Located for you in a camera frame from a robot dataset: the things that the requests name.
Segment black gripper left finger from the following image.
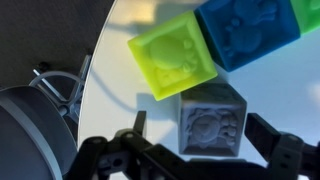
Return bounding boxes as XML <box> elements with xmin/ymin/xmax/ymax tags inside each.
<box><xmin>64</xmin><ymin>110</ymin><xmax>188</xmax><ymax>180</ymax></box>

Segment teal blue embossed dice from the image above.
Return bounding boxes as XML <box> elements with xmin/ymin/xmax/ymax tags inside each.
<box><xmin>194</xmin><ymin>0</ymin><xmax>302</xmax><ymax>73</ymax></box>

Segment white looped cable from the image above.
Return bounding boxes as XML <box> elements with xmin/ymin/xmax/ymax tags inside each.
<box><xmin>28</xmin><ymin>69</ymin><xmax>86</xmax><ymax>113</ymax></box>

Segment gray metal bracket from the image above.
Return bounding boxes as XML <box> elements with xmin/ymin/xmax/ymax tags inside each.
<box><xmin>33</xmin><ymin>54</ymin><xmax>93</xmax><ymax>124</ymax></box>

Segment green embossed dice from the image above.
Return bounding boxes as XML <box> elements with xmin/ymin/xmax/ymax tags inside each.
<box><xmin>289</xmin><ymin>0</ymin><xmax>320</xmax><ymax>36</ymax></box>

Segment yellow-green embossed dice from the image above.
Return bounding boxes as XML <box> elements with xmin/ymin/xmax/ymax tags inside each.
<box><xmin>127</xmin><ymin>9</ymin><xmax>219</xmax><ymax>102</ymax></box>

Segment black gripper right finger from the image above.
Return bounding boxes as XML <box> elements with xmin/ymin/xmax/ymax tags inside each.
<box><xmin>244</xmin><ymin>113</ymin><xmax>320</xmax><ymax>180</ymax></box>

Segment gray embossed dice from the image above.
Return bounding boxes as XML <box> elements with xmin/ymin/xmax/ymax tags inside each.
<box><xmin>178</xmin><ymin>83</ymin><xmax>248</xmax><ymax>158</ymax></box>

